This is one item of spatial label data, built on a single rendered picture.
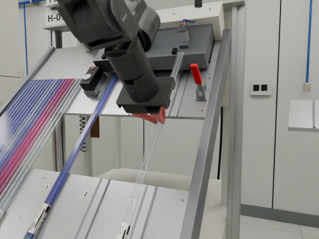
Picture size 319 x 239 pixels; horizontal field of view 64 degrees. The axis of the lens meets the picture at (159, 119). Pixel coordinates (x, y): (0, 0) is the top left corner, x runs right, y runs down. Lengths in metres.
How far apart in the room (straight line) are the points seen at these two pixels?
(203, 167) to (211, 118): 0.12
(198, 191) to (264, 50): 1.91
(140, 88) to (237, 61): 0.47
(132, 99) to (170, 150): 2.02
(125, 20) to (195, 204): 0.32
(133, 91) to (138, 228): 0.25
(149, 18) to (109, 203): 0.36
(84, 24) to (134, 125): 2.26
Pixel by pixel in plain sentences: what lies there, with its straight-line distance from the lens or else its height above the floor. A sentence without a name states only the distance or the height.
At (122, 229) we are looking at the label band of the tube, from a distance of 0.45.
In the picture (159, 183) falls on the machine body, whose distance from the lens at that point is 1.26.
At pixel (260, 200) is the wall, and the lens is 2.44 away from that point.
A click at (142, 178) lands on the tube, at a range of 0.47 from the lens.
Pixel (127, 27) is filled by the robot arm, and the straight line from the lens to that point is 0.37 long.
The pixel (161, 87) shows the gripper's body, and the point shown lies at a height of 1.05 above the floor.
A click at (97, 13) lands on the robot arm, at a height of 1.14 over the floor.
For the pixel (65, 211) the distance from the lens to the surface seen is 0.59.
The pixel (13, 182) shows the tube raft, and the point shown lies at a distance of 0.71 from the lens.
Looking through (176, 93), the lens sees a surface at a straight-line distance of 0.66.
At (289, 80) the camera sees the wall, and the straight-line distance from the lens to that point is 2.28.
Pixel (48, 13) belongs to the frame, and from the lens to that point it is 1.17.
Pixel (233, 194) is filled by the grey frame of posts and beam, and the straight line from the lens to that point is 0.89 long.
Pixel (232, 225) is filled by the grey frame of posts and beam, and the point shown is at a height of 0.61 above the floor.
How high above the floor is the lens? 1.04
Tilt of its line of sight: 5 degrees down
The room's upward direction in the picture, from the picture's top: straight up
